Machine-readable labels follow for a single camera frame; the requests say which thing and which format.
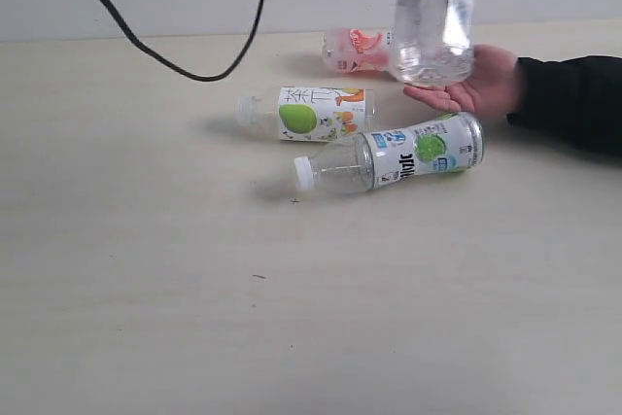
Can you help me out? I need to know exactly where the pink white drink bottle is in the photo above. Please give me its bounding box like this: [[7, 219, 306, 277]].
[[322, 28, 393, 74]]

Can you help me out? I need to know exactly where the clear blue-label water bottle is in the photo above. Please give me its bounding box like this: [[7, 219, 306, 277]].
[[390, 0, 474, 87]]

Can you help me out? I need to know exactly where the green pear tea bottle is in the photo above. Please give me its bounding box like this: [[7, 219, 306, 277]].
[[236, 86, 376, 143]]

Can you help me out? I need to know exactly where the lime label clear bottle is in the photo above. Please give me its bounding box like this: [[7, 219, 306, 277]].
[[294, 112, 484, 194]]

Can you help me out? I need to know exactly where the black sleeved forearm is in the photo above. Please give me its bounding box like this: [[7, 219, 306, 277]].
[[507, 55, 621, 157]]

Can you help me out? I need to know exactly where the person's open hand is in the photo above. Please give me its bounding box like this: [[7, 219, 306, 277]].
[[403, 45, 523, 119]]

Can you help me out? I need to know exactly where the black cable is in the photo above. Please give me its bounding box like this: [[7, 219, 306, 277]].
[[52, 0, 270, 84]]

